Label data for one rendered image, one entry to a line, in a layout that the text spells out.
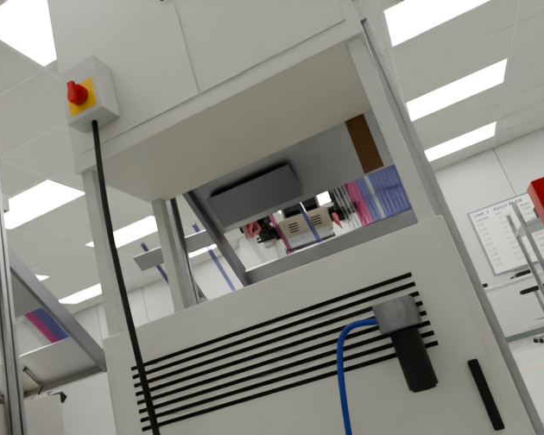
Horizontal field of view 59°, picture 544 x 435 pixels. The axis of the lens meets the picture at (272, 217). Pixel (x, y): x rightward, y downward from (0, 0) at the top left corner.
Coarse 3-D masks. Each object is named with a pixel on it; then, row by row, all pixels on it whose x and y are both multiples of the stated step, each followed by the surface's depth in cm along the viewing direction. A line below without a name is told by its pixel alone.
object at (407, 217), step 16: (368, 224) 164; (384, 224) 163; (400, 224) 163; (336, 240) 167; (352, 240) 167; (368, 240) 167; (288, 256) 172; (304, 256) 172; (320, 256) 171; (256, 272) 176; (272, 272) 176
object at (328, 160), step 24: (312, 144) 149; (336, 144) 149; (384, 144) 148; (240, 168) 155; (264, 168) 154; (288, 168) 150; (312, 168) 154; (336, 168) 153; (360, 168) 153; (216, 192) 160; (240, 192) 155; (264, 192) 155; (288, 192) 154; (312, 192) 158; (216, 216) 160; (240, 216) 160; (264, 216) 164
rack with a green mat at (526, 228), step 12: (516, 204) 320; (516, 216) 320; (528, 228) 325; (540, 228) 341; (516, 240) 355; (528, 240) 313; (540, 252) 309; (528, 264) 347; (540, 264) 309; (540, 288) 341
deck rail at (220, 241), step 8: (192, 192) 159; (192, 200) 157; (192, 208) 159; (200, 208) 161; (200, 216) 160; (208, 216) 165; (208, 224) 162; (208, 232) 164; (216, 232) 166; (216, 240) 165; (224, 240) 169; (224, 248) 167; (224, 256) 169; (232, 256) 171; (232, 264) 170; (240, 264) 175; (240, 272) 172; (240, 280) 174; (248, 280) 176
